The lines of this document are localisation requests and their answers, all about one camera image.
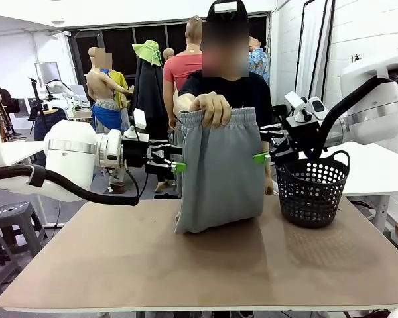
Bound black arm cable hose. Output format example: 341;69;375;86
304;64;398;160
0;164;141;207

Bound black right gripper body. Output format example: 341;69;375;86
285;117;322;157

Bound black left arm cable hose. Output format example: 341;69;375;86
0;164;141;207

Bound mannequin in red crop top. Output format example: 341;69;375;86
162;15;206;146

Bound person's left forearm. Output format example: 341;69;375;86
261;141;275;183

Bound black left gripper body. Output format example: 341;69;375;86
120;138;154;174

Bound figure in yellow shirt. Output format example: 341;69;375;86
109;69;135;132

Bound mannequin in floral blue shirt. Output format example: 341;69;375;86
248;35;271;85

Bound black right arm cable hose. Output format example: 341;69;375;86
304;64;398;160

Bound green sun hat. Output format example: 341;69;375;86
131;39;164;68

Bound grey training pants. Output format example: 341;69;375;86
174;106;267;235

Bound mannequin legs in blue jeans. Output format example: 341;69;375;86
33;107;69;142

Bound white board on stand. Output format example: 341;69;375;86
34;61;62;88

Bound person in black t-shirt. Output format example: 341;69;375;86
172;0;277;200

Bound beige mannequin with blue wrap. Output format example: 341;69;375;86
86;46;123;133

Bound person's right forearm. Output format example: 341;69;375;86
172;93;200;116

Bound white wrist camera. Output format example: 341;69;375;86
283;91;308;111
131;107;148;131

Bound white side table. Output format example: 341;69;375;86
0;140;48;167

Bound black perforated plastic basket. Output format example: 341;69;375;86
275;150;351;229

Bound person's right hand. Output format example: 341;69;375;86
188;91;233;129

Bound black wall pole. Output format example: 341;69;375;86
289;0;316;110
320;0;336;107
304;0;330;100

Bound mannequin in black coat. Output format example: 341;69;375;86
131;54;177;193

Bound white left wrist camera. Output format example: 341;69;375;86
131;107;148;131

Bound black camera tripod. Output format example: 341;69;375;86
27;76;51;134

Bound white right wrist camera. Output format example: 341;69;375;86
283;91;308;111

